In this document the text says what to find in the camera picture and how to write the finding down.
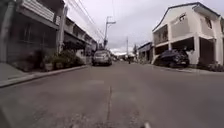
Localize robot's own part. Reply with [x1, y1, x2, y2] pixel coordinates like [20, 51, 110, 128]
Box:
[143, 121, 152, 128]

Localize row of grey houses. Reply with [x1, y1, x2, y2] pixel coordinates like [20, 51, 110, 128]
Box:
[0, 0, 99, 68]

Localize tree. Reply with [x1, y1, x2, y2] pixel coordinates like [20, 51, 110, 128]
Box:
[132, 43, 138, 60]

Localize silver car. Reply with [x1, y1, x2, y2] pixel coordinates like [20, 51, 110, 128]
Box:
[91, 49, 113, 67]

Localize low building with dark roof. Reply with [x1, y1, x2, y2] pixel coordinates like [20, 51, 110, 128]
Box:
[137, 41, 154, 63]

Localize grey asphalt road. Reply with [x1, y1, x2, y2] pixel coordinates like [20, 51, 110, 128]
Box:
[0, 60, 224, 128]

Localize thin utility pole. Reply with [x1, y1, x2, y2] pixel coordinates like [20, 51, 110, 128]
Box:
[125, 36, 130, 58]

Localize row of potted bushes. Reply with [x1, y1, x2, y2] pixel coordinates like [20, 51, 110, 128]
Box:
[19, 49, 86, 72]

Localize white two-storey building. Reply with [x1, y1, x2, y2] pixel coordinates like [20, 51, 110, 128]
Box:
[151, 1, 224, 67]

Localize utility pole with crossarm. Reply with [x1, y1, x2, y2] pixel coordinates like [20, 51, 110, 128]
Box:
[103, 15, 117, 50]

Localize grey concrete utility pole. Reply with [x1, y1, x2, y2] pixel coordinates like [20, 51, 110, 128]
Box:
[57, 4, 69, 54]

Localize grey concrete sidewalk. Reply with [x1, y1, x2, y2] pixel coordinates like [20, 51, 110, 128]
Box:
[0, 62, 88, 89]

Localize dark blue car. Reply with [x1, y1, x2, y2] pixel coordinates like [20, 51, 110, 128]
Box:
[153, 48, 191, 69]

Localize overhead wires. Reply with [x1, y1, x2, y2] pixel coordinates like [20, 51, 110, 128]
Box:
[66, 0, 118, 43]

